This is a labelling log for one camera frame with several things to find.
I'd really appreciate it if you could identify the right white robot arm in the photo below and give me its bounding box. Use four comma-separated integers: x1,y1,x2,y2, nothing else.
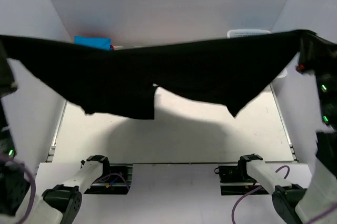
237,52,336,223

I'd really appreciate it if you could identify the folded blue t shirt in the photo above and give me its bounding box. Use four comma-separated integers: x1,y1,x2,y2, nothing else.
74,36,111,50

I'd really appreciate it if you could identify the white plastic basket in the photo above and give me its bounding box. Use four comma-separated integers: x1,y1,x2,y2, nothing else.
226,28,288,79

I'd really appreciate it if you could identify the black t shirt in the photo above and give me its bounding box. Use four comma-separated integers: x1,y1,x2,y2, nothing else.
0,29,337,120

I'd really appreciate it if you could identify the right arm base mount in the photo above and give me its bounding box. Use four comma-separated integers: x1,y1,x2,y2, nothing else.
214,165,260,196

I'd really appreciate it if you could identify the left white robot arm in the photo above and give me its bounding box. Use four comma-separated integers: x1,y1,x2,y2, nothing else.
1,110,110,223

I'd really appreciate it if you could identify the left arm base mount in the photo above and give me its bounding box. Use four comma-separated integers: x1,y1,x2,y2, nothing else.
85,164,133,195

